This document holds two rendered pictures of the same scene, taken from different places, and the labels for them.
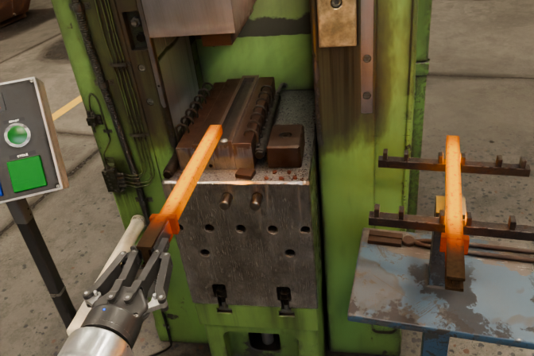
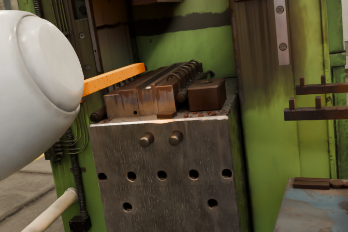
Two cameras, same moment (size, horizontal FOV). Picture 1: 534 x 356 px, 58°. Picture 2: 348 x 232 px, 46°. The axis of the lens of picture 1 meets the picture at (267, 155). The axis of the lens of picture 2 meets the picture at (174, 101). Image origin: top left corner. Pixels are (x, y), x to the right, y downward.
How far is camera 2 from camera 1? 0.42 m
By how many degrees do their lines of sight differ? 20
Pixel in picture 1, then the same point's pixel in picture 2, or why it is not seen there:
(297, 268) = (220, 222)
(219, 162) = (143, 108)
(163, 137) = (97, 102)
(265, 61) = (194, 53)
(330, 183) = (254, 143)
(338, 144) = (259, 99)
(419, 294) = not seen: outside the picture
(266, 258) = (188, 211)
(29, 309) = not seen: outside the picture
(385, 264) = (313, 202)
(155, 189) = (88, 158)
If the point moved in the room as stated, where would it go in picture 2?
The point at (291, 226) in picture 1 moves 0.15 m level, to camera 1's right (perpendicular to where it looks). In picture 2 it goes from (212, 170) to (272, 163)
